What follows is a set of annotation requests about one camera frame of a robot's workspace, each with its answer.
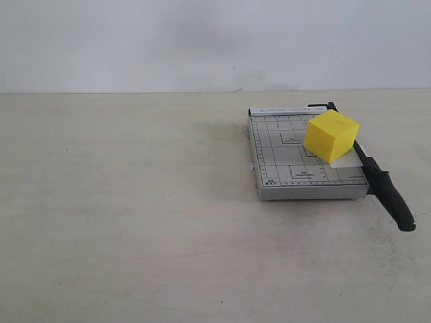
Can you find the black cutter blade arm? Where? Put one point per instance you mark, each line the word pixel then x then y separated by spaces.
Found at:
pixel 380 185

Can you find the yellow foam cube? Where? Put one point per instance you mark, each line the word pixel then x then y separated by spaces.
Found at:
pixel 330 135

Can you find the white paper sheet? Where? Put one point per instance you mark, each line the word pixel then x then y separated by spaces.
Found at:
pixel 352 159

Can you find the grey paper cutter base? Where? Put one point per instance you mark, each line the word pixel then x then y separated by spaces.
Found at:
pixel 285 169

